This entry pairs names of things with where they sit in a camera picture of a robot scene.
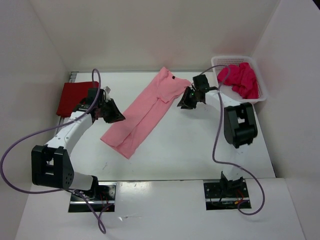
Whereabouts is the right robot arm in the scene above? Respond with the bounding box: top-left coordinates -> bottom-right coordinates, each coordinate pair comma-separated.
177,86 -> 258,198

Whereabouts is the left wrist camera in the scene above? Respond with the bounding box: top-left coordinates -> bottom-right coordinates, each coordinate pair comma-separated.
85,86 -> 111,105

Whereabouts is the light pink t-shirt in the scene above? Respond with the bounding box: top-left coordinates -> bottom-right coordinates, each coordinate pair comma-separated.
100,67 -> 191,159

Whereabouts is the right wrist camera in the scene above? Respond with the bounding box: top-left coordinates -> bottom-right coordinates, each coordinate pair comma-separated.
192,74 -> 210,93

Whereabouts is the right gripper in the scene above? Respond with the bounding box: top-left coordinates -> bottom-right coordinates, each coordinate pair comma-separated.
177,86 -> 199,110

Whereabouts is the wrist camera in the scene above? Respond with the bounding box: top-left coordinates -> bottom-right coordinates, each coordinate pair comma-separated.
192,74 -> 210,93
85,86 -> 111,105

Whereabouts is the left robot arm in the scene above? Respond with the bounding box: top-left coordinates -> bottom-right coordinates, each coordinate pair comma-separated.
31,98 -> 126,200

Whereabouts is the white plastic basket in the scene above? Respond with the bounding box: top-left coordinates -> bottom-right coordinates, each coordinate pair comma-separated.
211,55 -> 268,104

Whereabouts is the hot pink t-shirt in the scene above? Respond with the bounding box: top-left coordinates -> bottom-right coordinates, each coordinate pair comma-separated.
217,62 -> 259,99

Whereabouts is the red t-shirt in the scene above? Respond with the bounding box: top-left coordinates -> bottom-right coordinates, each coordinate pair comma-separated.
56,81 -> 99,118

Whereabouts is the purple cable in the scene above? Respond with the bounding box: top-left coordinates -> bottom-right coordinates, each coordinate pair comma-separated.
198,64 -> 266,216
0,68 -> 113,235

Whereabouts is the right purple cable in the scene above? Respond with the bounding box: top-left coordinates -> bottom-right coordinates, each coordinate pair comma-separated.
198,64 -> 266,216

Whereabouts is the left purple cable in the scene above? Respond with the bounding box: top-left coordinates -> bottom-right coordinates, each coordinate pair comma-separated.
0,68 -> 113,235

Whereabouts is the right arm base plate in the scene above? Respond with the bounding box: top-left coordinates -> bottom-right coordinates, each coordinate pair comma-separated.
203,181 -> 250,203

